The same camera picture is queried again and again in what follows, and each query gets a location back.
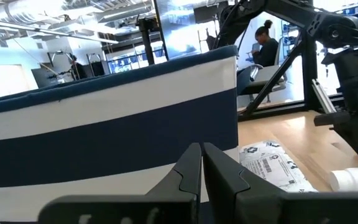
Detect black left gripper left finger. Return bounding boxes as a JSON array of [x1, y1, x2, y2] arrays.
[[37, 142, 203, 224]]

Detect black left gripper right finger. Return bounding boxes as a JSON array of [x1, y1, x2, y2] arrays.
[[203, 142, 358, 224]]

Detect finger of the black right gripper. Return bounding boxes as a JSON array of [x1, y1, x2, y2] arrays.
[[329, 119, 358, 162], [313, 111, 351, 127]]

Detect white plastic bottle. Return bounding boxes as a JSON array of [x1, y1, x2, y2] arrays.
[[328, 166, 358, 192]]

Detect white plastic packet blue logo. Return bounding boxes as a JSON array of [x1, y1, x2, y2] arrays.
[[239, 140, 318, 194]]

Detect navy white striped fabric basket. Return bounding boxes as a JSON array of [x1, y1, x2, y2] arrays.
[[0, 45, 239, 223]]

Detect grey office chair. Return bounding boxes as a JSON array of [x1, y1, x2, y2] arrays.
[[237, 39, 287, 103]]

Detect person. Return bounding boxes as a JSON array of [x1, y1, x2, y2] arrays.
[[250, 19, 280, 68]]

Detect glossy dark panel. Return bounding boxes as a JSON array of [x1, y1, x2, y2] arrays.
[[153, 0, 198, 60]]

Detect aluminium rail profile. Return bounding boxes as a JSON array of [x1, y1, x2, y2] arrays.
[[311, 78, 337, 114]]

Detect black rig frame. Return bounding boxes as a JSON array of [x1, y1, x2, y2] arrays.
[[237, 30, 344, 122]]

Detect black camera pole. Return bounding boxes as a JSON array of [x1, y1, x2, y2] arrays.
[[135, 17, 160, 66]]

